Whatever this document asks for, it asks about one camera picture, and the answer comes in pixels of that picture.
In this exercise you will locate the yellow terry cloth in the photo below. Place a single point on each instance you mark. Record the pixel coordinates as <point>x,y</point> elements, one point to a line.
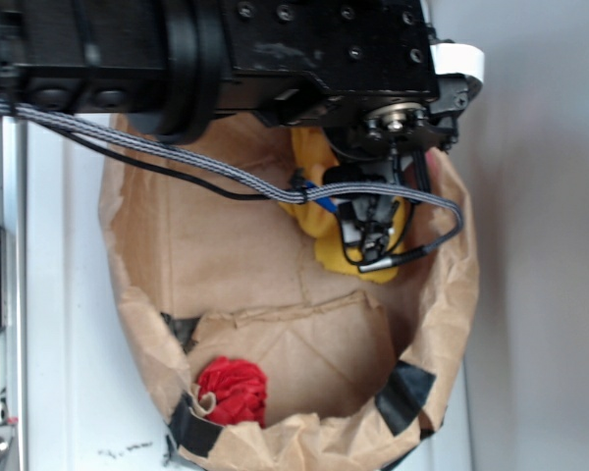
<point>313,154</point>

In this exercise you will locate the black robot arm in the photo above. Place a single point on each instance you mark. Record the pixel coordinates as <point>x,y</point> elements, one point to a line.
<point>372,76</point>

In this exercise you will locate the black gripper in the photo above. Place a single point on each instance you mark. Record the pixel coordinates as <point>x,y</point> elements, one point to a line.
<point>383,159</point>

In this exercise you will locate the brown paper bag tray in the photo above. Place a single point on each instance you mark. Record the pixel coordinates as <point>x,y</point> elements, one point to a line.
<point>358,374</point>

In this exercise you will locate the aluminium frame rail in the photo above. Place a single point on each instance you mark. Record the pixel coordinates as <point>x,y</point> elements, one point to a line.
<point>13,370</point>

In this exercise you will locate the red crumpled cloth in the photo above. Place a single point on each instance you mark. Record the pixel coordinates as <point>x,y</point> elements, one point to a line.
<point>232,391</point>

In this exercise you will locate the white plastic bin lid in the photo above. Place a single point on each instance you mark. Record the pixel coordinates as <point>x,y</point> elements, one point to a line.
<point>100,388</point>

